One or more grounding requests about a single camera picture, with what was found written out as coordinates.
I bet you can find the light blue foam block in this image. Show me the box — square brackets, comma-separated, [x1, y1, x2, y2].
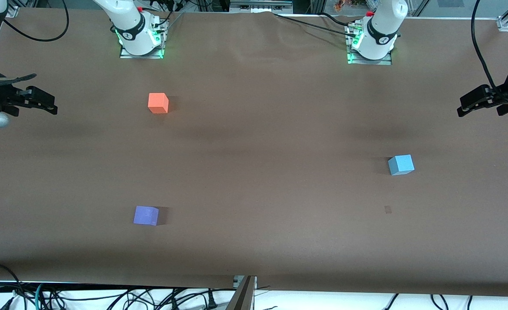
[388, 155, 415, 176]

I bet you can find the orange foam block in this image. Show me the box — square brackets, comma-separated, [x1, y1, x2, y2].
[148, 93, 169, 114]

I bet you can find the purple foam block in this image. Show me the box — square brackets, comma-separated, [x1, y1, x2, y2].
[133, 206, 159, 226]

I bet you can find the brown table cover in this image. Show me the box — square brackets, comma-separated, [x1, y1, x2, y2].
[0, 8, 508, 298]

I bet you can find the grey metal box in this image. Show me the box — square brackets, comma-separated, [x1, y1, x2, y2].
[230, 0, 293, 14]

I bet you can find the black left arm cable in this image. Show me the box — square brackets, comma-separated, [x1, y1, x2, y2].
[471, 0, 498, 91]

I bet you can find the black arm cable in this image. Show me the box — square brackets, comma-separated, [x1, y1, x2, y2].
[3, 0, 69, 43]
[471, 0, 498, 91]

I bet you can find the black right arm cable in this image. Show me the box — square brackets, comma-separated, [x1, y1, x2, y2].
[3, 0, 69, 43]

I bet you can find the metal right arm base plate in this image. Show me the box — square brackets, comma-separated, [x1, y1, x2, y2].
[119, 19, 168, 59]

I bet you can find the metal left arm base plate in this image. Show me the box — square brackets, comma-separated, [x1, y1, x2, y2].
[346, 24, 393, 65]

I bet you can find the short black table cable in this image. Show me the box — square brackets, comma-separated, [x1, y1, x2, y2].
[318, 12, 352, 26]

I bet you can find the thick black floor cable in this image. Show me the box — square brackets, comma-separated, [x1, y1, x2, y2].
[0, 262, 22, 310]

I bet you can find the long black table cable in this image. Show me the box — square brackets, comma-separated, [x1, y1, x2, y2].
[273, 13, 358, 37]

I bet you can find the black cable with plug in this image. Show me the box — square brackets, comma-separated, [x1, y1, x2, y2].
[202, 290, 218, 310]

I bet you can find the aluminium profile post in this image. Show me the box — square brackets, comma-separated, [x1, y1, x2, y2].
[227, 276, 257, 310]

